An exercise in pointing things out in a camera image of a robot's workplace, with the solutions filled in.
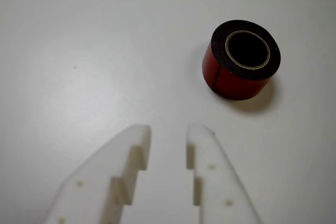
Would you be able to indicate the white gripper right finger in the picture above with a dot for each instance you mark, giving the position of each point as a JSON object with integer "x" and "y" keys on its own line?
{"x": 218, "y": 187}

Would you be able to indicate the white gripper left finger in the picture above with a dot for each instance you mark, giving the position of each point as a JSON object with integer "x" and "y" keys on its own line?
{"x": 110, "y": 171}

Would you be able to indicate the red tape roll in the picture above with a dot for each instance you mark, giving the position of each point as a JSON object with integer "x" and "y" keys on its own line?
{"x": 236, "y": 85}

